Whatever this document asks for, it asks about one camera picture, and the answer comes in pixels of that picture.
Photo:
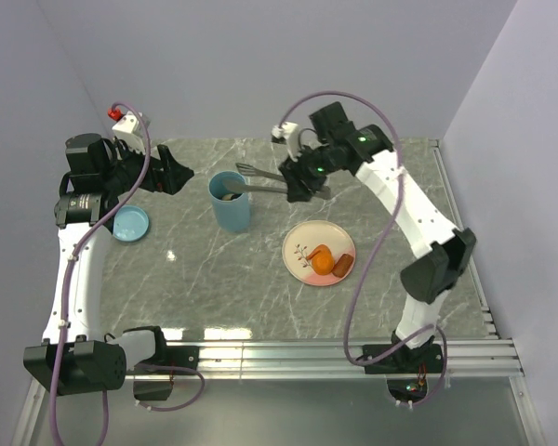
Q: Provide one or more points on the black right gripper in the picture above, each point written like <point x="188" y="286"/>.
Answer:
<point x="297" y="178"/>

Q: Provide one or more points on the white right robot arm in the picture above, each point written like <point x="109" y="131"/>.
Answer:
<point x="374" y="156"/>

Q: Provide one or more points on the steel serving tongs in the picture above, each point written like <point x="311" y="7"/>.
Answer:
<point x="257" y="178"/>

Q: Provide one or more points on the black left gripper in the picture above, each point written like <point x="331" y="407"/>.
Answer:
<point x="172" y="179"/>

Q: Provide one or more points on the light blue cylindrical container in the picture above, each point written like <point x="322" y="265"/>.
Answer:
<point x="233" y="216"/>

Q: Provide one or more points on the brown grilled meat piece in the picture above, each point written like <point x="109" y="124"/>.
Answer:
<point x="342" y="266"/>

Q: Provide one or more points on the light blue round lid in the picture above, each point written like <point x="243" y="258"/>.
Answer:
<point x="131" y="223"/>

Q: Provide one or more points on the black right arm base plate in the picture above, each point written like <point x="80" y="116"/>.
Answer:
<point x="428" y="359"/>

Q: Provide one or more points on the pink round plate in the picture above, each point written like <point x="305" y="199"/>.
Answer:
<point x="303" y="238"/>

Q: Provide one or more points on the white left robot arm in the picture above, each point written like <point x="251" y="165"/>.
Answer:
<point x="74" y="356"/>

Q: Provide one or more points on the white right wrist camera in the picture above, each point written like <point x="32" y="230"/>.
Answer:
<point x="287" y="134"/>

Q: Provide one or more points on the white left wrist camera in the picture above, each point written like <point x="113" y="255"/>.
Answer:
<point x="127" y="127"/>

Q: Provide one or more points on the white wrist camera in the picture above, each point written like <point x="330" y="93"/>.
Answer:
<point x="127" y="127"/>
<point x="287" y="134"/>

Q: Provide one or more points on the orange fried shrimp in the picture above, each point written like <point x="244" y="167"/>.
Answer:
<point x="320" y="250"/>

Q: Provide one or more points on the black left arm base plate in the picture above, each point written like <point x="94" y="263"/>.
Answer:
<point x="182" y="360"/>

